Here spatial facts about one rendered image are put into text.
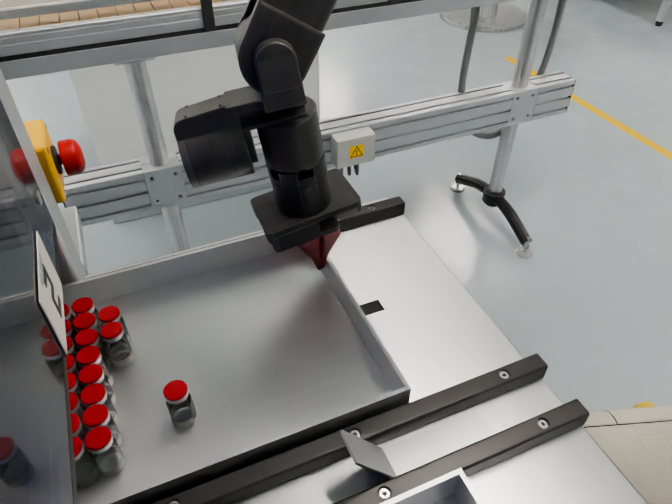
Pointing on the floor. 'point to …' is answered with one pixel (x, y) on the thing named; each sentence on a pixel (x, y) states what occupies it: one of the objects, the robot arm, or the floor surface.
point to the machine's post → (72, 272)
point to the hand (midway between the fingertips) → (318, 260)
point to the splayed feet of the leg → (499, 209)
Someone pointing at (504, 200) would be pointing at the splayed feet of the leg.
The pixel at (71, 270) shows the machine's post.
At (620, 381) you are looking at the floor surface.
